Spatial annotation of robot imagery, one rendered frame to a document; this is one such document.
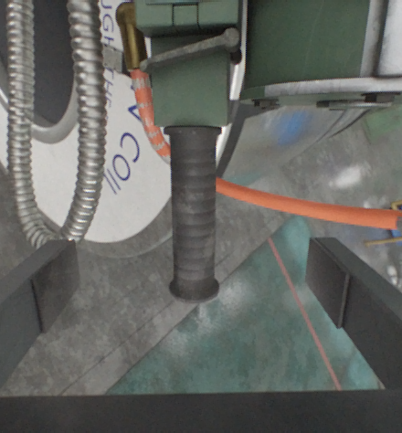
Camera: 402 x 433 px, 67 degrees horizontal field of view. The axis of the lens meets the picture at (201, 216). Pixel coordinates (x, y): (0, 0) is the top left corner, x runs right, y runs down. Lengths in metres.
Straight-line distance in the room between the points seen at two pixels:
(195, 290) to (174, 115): 0.13
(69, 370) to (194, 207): 1.34
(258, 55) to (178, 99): 0.06
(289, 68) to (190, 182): 0.09
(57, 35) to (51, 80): 0.16
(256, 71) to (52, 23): 1.04
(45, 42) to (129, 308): 1.13
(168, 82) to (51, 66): 0.94
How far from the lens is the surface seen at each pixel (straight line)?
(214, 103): 0.21
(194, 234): 0.22
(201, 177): 0.21
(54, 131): 0.81
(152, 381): 1.70
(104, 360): 1.56
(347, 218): 0.25
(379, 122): 5.10
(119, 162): 0.62
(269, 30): 0.19
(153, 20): 0.21
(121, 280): 1.57
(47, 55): 1.16
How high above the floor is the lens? 1.41
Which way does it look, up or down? 47 degrees down
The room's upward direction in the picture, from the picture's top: 72 degrees clockwise
